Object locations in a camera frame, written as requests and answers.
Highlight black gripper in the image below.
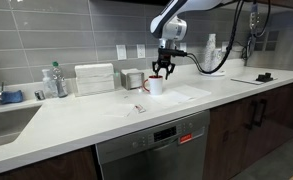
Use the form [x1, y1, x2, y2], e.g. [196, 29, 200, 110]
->
[152, 48, 187, 79]

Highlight white mug red inside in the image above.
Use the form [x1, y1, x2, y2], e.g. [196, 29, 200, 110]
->
[142, 75, 163, 96]

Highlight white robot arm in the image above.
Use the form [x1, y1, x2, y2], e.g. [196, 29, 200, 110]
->
[150, 0, 243, 79]

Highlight white paper sheet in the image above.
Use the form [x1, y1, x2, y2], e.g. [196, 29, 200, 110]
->
[152, 85, 210, 106]

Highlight metal napkin dispenser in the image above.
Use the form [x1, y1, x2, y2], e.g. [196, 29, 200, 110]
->
[120, 68, 144, 90]

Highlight small red white packet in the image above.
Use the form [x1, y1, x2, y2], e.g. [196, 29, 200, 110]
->
[135, 105, 146, 113]

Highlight stack of white paper towels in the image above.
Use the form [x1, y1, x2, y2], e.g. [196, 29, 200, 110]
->
[75, 63, 115, 95]

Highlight stainless steel dishwasher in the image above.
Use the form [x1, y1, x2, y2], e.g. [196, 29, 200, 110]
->
[96, 110, 210, 180]

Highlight white clipboard on counter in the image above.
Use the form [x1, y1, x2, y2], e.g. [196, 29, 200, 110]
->
[231, 77, 278, 85]

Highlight black clip on clipboard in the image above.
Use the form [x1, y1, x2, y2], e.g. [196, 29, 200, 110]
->
[257, 73, 273, 82]

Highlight clear bottle green cap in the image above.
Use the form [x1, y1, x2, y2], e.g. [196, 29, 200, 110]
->
[52, 61, 68, 98]

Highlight clear soap bottle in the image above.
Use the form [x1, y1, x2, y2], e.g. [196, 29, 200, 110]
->
[42, 69, 58, 98]

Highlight small metal can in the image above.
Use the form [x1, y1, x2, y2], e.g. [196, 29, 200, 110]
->
[34, 90, 45, 101]

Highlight blue sponge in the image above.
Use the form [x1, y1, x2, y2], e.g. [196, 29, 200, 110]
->
[1, 90, 23, 104]

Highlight kitchen sink basin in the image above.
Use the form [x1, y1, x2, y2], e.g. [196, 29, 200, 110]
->
[0, 106, 40, 146]

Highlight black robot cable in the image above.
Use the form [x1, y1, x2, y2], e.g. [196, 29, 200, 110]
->
[185, 0, 246, 75]

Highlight black cabinet door handle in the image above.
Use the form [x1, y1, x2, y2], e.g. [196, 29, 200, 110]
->
[246, 100, 257, 130]

